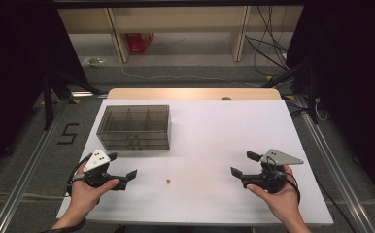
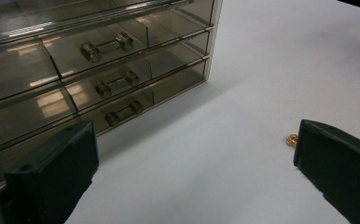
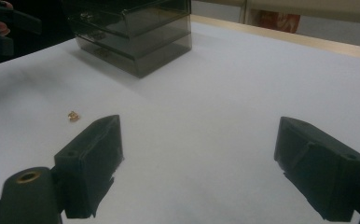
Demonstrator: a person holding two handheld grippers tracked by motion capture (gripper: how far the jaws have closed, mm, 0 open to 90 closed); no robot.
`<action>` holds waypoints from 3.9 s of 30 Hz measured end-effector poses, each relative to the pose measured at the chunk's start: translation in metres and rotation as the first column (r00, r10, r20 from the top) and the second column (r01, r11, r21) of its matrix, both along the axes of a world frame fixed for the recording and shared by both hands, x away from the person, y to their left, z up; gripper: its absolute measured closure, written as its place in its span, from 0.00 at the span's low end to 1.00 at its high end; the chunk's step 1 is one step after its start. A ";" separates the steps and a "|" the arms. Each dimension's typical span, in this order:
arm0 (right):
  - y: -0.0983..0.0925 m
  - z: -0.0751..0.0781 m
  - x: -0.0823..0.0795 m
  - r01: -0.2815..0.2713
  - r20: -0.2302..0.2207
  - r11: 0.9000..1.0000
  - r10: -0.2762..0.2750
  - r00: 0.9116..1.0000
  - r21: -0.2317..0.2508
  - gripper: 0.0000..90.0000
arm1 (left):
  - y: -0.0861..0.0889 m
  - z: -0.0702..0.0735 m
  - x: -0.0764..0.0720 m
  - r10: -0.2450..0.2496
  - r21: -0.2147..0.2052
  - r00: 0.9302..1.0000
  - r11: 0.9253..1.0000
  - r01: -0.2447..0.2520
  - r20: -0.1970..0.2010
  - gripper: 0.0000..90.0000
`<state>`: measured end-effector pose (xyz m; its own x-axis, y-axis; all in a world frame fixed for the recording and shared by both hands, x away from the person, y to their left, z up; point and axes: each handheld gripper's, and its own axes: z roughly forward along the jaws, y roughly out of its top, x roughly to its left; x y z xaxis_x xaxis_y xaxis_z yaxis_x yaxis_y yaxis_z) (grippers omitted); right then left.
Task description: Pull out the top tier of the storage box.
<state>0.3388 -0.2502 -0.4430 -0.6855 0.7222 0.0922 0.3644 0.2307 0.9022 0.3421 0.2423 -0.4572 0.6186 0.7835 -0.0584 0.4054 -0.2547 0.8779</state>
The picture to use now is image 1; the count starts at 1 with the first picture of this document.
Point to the smoky clear organizer box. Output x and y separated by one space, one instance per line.
133 121

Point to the wooden table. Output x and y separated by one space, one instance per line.
192 93

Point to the dark table grommet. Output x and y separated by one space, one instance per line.
226 98

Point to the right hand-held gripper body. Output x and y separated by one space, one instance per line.
278 157

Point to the black metal stand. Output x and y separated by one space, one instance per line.
48 106
312 97

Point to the person's left hand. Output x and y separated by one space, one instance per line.
82 197

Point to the red bag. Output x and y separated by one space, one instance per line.
140 42

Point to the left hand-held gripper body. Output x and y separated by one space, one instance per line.
95 160

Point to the person's right hand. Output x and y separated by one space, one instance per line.
282 202

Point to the clear plastic wrapper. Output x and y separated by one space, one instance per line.
94 61

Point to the short aluminium rail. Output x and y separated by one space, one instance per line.
85 94

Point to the white board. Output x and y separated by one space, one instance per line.
208 136

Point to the black curtain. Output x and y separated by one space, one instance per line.
354 64
14 64

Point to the long aluminium rail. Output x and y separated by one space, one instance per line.
337 178
27 178

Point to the smoky clear drawer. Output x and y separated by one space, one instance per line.
150 145

